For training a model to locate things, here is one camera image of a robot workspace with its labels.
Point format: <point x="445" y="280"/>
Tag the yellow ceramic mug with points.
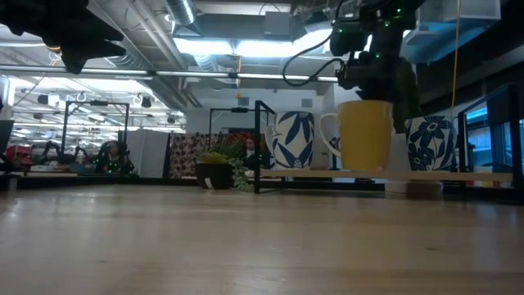
<point x="364" y="135"/>

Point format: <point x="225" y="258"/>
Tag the white mug dark blue flowers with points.
<point x="430" y="143"/>

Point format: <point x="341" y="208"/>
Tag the white mug blue leaf print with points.
<point x="292" y="139"/>

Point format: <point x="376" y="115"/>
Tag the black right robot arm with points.
<point x="385" y="20"/>

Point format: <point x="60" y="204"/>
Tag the black background robot arm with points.
<point x="57" y="151"/>

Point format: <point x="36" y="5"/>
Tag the white ceiling air unit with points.
<point x="450" y="24"/>

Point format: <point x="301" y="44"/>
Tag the small wooden block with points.
<point x="424" y="189"/>

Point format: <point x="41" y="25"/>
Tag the long ceiling light strip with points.
<point x="196" y="74"/>

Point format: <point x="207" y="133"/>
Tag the person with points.
<point x="114" y="157"/>
<point x="250" y="153"/>

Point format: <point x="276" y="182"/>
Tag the dark monitor screen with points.
<point x="5" y="135"/>

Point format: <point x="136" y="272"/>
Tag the white partition panel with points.
<point x="147" y="153"/>

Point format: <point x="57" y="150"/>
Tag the red object on desk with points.
<point x="18" y="155"/>

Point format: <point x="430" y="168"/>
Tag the trailing green plant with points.
<point x="239" y="172"/>

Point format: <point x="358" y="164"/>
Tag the dark plant pot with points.
<point x="213" y="176"/>

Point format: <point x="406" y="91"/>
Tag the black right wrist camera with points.
<point x="348" y="73"/>

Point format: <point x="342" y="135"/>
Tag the black metal frame rig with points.
<point x="233" y="110"/>
<point x="95" y="103"/>

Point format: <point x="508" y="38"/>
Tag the grey square wall vent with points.
<point x="243" y="101"/>
<point x="306" y="103"/>

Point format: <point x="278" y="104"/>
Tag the black frame wooden shelf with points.
<point x="368" y="175"/>

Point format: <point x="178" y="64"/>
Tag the silver ceiling duct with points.
<point x="180" y="10"/>

